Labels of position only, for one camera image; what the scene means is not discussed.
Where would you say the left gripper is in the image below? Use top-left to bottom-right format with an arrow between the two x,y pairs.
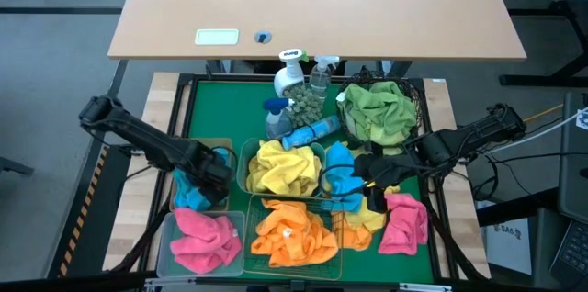
181,142 -> 234,206

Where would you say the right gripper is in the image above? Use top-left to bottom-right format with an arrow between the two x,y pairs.
353,149 -> 422,214

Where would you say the pink microfiber towel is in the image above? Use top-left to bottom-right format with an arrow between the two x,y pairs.
172,208 -> 235,250
169,227 -> 243,275
378,192 -> 430,257

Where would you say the orange microfiber towel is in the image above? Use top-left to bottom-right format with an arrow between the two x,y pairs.
256,198 -> 325,238
250,222 -> 340,269
331,211 -> 374,253

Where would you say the yellow microfiber towel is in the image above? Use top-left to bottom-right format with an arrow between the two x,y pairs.
275,142 -> 322,197
246,140 -> 295,197
343,185 -> 401,234

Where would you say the green table mat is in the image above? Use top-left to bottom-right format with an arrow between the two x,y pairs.
186,78 -> 435,284

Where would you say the clear plastic bin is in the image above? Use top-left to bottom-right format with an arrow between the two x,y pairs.
156,210 -> 246,279

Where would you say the clear spray bottle blue trigger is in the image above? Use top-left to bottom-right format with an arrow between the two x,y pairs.
262,97 -> 295,140

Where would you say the blue label bottle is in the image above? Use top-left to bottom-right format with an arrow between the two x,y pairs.
280,115 -> 342,152

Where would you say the grey-green bumpy sponge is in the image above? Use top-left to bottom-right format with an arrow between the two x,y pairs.
287,84 -> 325,129

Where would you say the clear spray bottle white trigger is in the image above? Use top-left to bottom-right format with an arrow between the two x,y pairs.
308,55 -> 341,100

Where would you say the hazard striped floor strip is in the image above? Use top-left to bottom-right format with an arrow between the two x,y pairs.
58,147 -> 109,279

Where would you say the white cardboard box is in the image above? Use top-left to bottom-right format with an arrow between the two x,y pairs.
481,216 -> 534,276

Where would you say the grey computer case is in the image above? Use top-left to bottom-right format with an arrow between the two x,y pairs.
558,92 -> 588,224

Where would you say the light wood desk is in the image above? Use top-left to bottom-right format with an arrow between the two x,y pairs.
107,0 -> 527,62

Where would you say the black keyboard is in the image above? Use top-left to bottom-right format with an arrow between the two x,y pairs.
548,219 -> 588,291

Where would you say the black chair leg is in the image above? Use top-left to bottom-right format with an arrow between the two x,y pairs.
0,156 -> 36,177

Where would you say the silver camera mount bar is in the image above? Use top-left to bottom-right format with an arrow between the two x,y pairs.
144,277 -> 454,292

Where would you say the green wire basket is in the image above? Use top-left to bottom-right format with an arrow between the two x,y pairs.
242,193 -> 345,282

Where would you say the black wire basket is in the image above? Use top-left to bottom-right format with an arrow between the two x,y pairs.
336,69 -> 424,151

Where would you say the black table frame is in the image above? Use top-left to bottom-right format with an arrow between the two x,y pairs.
109,71 -> 491,284

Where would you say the white cable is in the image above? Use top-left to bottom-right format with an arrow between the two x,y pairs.
481,107 -> 588,156

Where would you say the yellow extension cable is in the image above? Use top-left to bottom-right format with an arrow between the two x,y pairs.
523,103 -> 564,124

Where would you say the black desk leg frame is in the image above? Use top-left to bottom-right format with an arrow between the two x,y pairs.
498,0 -> 588,89

